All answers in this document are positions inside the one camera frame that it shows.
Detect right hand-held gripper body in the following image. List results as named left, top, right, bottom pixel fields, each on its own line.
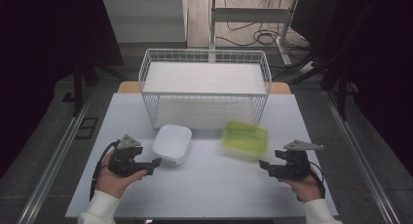
left=275, top=139, right=325, bottom=181

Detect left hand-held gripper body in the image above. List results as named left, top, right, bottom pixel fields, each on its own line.
left=107, top=133, right=147, bottom=178

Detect white square container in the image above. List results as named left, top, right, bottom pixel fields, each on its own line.
left=151, top=123, right=194, bottom=168

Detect green lidded clear container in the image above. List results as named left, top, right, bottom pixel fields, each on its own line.
left=220, top=120, right=270, bottom=161

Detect white wire rack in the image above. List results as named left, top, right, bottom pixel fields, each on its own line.
left=137, top=48, right=273, bottom=131

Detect person's right hand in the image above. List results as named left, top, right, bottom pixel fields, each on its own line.
left=279, top=170, right=325, bottom=204

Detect person's left hand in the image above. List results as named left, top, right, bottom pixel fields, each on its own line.
left=95, top=151, right=148, bottom=199

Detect wooden table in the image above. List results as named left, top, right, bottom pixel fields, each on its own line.
left=116, top=80, right=292, bottom=95

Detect black stand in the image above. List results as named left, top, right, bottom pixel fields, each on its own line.
left=272, top=50, right=359, bottom=122
left=60, top=53, right=127, bottom=119

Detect white cabinet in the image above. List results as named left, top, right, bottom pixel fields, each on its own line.
left=100, top=0, right=189, bottom=51

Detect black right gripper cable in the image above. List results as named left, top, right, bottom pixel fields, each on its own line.
left=296, top=160, right=327, bottom=203

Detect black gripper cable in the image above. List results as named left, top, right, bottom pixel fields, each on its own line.
left=89, top=139, right=121, bottom=203
left=296, top=160, right=327, bottom=203

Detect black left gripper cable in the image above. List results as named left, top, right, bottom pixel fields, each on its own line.
left=89, top=139, right=121, bottom=203

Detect black floor bracket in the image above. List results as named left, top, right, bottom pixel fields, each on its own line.
left=74, top=116, right=99, bottom=141

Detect metal floor rail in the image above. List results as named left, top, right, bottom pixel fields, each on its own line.
left=321, top=89, right=402, bottom=224
left=15, top=87, right=95, bottom=224

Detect black floor cables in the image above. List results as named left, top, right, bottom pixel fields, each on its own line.
left=215, top=0, right=311, bottom=53

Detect white metal desk frame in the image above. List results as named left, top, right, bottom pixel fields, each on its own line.
left=208, top=0, right=300, bottom=67

